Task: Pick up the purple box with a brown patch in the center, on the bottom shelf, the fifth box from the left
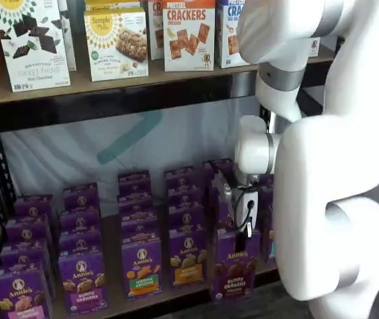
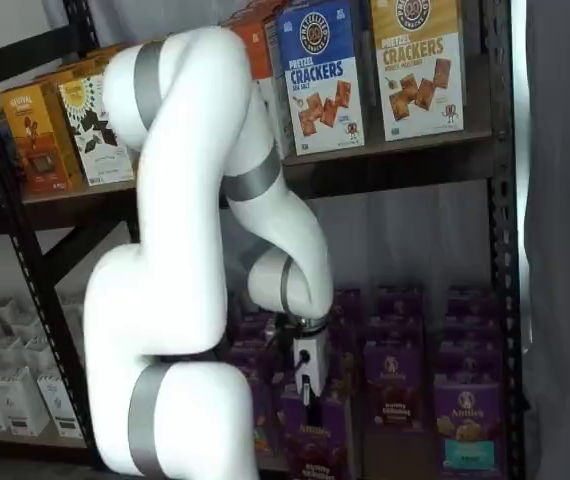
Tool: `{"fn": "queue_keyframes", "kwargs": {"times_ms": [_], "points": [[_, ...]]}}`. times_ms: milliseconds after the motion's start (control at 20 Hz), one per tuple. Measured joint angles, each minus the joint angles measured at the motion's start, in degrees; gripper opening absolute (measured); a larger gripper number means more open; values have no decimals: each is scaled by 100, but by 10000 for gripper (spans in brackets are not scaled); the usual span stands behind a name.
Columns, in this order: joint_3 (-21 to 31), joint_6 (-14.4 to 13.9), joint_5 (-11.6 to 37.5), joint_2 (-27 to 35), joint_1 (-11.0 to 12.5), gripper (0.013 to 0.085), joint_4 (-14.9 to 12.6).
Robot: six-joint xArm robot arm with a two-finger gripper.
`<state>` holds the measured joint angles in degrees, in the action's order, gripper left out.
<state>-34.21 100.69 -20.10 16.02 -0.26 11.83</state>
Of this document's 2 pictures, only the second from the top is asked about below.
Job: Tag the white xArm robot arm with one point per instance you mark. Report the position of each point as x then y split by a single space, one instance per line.
175 300

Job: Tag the purple box brown patch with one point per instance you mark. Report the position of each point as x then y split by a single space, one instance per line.
315 450
397 331
397 300
395 395

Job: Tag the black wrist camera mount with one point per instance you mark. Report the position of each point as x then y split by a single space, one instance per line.
280 327

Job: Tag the white box black crackers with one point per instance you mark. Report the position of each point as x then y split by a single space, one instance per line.
85 155

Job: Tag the brown wooden shelf board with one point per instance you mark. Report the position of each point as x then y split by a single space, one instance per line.
415 147

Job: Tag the mustard yellow snack box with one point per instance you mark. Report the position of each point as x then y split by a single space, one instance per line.
35 140
55 77

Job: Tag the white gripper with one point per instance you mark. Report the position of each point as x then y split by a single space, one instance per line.
310 365

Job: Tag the purple box green orange patch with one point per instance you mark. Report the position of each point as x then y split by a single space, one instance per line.
262 410
247 360
250 330

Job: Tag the purple box teal patch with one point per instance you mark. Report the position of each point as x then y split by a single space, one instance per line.
467 300
470 326
467 425
470 357

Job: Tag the orange pretzel crackers box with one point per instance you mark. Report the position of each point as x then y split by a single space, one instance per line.
260 50
255 12

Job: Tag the blue pretzel crackers box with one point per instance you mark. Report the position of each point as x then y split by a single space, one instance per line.
325 75

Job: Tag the gray curtain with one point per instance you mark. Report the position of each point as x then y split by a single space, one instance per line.
565 250

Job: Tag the black metal shelving rack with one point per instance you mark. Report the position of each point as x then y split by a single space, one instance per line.
502 250

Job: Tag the gold pretzel crackers box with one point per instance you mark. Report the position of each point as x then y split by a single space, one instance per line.
415 75

